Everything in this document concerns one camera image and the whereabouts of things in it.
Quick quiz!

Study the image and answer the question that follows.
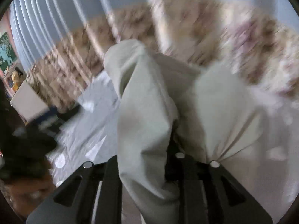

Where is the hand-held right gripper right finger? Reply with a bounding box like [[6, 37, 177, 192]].
[[165, 140, 272, 224]]

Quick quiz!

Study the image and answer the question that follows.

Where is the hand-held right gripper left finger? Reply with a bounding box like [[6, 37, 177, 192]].
[[26, 155, 123, 224]]

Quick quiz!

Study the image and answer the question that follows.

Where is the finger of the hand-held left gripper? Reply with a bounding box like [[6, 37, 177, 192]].
[[26, 105, 82, 133]]

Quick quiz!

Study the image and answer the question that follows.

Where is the pale beige large garment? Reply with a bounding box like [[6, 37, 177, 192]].
[[103, 39, 269, 224]]

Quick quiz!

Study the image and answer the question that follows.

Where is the person's left forearm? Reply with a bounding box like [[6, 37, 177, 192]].
[[0, 162, 58, 217]]

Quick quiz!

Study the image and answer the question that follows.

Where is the white bedside cabinet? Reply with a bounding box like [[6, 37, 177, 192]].
[[10, 80, 50, 125]]

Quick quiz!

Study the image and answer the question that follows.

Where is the grey printed bed sheet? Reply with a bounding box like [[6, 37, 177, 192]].
[[45, 70, 297, 224]]

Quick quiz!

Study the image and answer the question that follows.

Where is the yellow toy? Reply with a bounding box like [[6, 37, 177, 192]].
[[9, 67, 26, 92]]

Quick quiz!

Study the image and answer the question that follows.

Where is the beige floral curtain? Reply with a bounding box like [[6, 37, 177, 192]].
[[26, 0, 299, 112]]

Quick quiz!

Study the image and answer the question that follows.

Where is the grey pleated curtain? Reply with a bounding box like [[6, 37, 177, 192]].
[[9, 0, 292, 75]]

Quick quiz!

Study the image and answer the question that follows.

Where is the green wall poster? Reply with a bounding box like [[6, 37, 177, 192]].
[[0, 32, 19, 74]]

